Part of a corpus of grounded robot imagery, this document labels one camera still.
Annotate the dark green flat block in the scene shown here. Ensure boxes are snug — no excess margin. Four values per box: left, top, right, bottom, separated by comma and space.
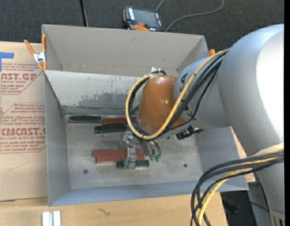
69, 115, 102, 123
93, 124, 128, 135
116, 160, 150, 170

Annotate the red-brown flat block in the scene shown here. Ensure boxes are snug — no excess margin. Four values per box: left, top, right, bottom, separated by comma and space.
95, 154, 146, 164
101, 117, 137, 126
92, 149, 143, 158

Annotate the grey metal bin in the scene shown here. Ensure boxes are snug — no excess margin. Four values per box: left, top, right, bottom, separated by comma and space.
41, 24, 250, 207

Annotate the brown cardboard board, red print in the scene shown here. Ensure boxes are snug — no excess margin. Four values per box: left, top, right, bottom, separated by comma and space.
0, 40, 49, 202

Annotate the black cylinder on white bracket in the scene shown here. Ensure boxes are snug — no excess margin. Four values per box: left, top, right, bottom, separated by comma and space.
175, 124, 204, 140

